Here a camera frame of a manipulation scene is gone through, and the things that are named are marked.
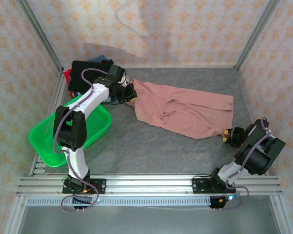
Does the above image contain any pink t-shirt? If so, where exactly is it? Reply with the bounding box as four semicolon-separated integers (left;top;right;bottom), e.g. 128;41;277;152
130;78;235;140

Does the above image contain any blue t-shirt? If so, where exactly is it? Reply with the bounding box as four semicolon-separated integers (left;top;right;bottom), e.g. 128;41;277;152
89;55;114;64

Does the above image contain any black t-shirt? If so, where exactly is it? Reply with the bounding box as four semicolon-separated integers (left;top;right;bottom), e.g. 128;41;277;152
68;59;114;92

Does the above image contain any red t-shirt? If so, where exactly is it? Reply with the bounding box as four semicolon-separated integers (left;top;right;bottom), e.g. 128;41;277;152
63;69;73;85

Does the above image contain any black base electronics module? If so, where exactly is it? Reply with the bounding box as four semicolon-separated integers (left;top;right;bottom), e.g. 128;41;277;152
209;194;240;210

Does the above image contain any green plastic basket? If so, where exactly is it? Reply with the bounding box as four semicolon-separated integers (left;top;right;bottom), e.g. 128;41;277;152
28;94;112;168

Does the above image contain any grey metal shelf panel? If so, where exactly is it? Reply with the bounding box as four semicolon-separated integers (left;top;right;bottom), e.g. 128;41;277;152
17;206;283;234

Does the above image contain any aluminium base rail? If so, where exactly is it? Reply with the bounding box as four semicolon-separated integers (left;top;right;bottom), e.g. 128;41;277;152
16;173;283;196

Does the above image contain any aluminium front frame leg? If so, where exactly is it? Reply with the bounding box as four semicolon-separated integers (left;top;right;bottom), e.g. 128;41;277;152
270;195;293;234
3;196;27;234

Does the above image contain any slotted grey cable duct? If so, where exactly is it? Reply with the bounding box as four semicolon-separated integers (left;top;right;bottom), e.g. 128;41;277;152
26;196;212;207

